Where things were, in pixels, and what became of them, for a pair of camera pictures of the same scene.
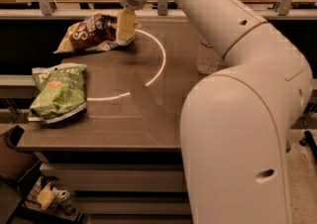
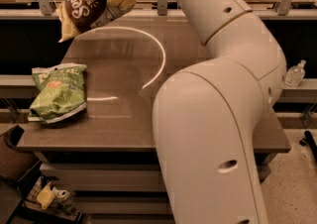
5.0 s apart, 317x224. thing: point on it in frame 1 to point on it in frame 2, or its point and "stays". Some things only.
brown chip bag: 93,33 to 86,7
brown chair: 16,163 stays
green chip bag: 59,91 stays
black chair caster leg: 309,139 stays
